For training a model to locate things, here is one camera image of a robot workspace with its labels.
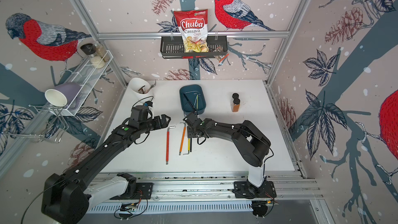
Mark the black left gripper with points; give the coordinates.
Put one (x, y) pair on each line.
(159, 124)

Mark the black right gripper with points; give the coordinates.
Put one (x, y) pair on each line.
(188, 134)

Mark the orange handled hex key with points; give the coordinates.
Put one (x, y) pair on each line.
(182, 137)

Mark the red handled hex key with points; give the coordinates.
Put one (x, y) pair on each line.
(168, 143)

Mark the thin black hex key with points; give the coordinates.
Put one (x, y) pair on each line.
(190, 103)

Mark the yellow handled hex key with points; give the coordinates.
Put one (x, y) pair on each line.
(188, 147)

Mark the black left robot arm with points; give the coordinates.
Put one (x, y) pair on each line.
(64, 199)

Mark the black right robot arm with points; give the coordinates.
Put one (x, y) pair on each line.
(251, 143)

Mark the teal plastic storage box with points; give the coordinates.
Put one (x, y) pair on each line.
(190, 91)

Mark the white ceramic utensil cup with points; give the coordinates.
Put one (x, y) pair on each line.
(141, 89)

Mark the orange spice bottle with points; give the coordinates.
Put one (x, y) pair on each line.
(236, 105)

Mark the clear glass jar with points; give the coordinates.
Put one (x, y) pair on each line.
(101, 51)

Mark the purple cup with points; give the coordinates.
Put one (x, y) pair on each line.
(62, 95)

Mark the black lid spice jar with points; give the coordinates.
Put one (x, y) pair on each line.
(96, 60)

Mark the red Chuba chips bag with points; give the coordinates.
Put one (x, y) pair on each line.
(193, 28)

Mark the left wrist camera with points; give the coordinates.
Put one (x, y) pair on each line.
(140, 114)

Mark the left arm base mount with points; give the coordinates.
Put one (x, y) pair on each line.
(134, 190)

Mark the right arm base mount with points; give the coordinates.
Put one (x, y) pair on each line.
(246, 190)

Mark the black wire wall basket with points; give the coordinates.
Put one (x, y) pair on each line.
(180, 48)

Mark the white wire wall shelf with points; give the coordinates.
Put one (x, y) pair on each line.
(83, 79)

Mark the chrome wire cup holder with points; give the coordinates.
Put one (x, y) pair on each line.
(35, 123)

